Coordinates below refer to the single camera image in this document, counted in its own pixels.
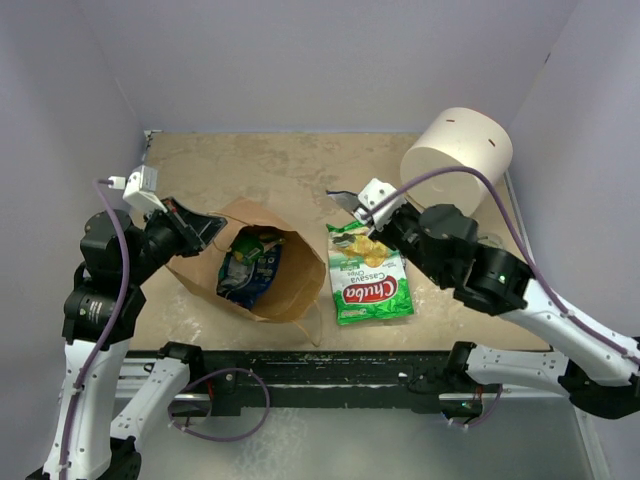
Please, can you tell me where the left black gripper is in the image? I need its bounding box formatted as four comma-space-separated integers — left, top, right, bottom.
125, 195, 227, 282

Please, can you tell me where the brown paper bag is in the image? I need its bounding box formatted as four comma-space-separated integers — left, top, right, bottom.
167, 197, 326, 323

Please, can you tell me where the green Chuba chips bag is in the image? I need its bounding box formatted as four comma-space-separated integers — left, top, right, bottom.
326, 221, 414, 326

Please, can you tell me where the green tea candy bag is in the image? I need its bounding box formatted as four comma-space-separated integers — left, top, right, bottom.
231, 233, 285, 266

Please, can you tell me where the blue white snack packet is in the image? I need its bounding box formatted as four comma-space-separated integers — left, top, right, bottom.
326, 190, 364, 221

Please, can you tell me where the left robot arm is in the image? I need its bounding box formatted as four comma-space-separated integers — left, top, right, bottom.
30, 197, 227, 479

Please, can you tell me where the white cylindrical container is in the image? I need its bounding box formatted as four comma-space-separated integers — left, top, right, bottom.
400, 107, 513, 216

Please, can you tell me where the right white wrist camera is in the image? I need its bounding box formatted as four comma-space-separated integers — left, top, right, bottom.
354, 178, 407, 232

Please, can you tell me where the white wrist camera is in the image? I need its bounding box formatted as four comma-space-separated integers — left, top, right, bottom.
107, 165, 167, 216
354, 178, 407, 232

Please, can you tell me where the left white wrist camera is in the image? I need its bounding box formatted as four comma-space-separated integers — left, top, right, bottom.
107, 165, 167, 216

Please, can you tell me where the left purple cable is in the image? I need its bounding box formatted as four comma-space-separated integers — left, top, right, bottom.
57, 177, 132, 480

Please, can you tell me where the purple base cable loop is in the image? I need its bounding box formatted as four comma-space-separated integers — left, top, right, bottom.
167, 367, 272, 442

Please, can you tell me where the black aluminium frame rail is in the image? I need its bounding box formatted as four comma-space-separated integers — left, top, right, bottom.
176, 343, 572, 420

